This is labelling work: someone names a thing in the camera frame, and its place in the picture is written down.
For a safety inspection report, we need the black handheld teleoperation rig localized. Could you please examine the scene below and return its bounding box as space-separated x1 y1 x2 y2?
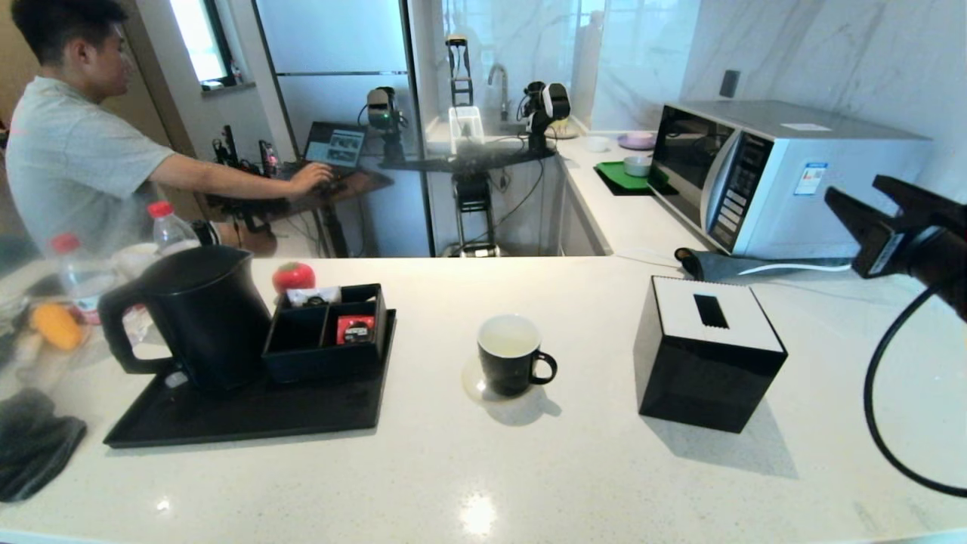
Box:
205 125 284 231

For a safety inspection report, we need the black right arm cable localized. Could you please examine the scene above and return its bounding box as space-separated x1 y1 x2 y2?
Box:
864 287 967 499

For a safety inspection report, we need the white power cable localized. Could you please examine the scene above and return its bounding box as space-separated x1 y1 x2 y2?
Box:
738 259 854 277

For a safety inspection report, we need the green plastic tray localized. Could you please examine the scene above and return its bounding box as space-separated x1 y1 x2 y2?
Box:
593 160 678 197

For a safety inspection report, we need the window with dark frame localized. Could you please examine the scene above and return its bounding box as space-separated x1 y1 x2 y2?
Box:
166 0 236 93

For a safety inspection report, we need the black laptop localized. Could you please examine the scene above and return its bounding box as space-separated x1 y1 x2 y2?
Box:
281 121 369 182

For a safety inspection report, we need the clear water bottle red cap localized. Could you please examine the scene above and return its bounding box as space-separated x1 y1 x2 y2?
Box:
50 233 152 348
147 200 202 256

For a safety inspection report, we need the black teleoperation rig stand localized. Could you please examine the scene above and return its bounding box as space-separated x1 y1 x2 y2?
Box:
378 144 558 258

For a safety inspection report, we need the black rectangular serving tray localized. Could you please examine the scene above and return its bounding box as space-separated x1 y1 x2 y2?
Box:
103 308 398 450

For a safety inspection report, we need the round translucent coaster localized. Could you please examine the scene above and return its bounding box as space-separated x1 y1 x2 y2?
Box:
462 355 530 406

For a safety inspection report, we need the person in grey t-shirt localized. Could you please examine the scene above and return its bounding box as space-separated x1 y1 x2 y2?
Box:
4 0 335 256

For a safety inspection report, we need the dark grey folded cloth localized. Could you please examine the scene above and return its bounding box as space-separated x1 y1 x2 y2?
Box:
0 388 88 503

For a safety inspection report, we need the white wire rack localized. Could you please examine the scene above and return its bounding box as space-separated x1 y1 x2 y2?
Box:
448 106 485 154

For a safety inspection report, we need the red coffee sachet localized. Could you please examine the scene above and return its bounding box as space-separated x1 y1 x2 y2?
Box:
334 317 376 348

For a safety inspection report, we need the black compartment organizer box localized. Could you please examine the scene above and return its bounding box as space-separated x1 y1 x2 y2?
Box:
261 283 391 383

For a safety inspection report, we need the black mug white inside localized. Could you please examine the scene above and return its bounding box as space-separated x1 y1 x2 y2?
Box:
477 314 558 398

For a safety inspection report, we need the silver microwave oven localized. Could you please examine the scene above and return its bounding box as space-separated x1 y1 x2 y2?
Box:
651 100 931 260

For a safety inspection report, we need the black leader arm with cables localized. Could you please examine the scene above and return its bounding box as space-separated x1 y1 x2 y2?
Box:
521 81 572 153

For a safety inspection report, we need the chrome kitchen faucet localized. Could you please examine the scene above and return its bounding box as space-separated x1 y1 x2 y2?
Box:
487 63 511 123

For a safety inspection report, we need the black upright frame device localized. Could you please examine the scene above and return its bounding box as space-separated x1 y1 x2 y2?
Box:
445 33 474 107

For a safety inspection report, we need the black electric kettle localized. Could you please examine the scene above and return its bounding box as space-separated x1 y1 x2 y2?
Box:
97 244 271 396

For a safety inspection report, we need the orange round object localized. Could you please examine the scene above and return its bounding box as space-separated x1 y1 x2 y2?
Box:
30 304 82 351

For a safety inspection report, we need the white kitchen cabinet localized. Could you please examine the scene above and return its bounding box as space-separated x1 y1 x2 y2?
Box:
544 155 614 258

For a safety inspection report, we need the white tea bag packet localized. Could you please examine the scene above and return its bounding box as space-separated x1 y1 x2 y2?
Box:
286 288 341 309

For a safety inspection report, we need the black tissue box white lid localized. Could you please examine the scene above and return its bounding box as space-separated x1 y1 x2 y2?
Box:
633 276 789 434

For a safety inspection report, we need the silver refrigerator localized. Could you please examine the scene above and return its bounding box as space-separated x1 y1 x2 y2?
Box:
249 0 436 258

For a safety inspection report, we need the red tomato-shaped timer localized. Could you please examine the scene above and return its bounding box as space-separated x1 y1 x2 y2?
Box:
272 261 317 295

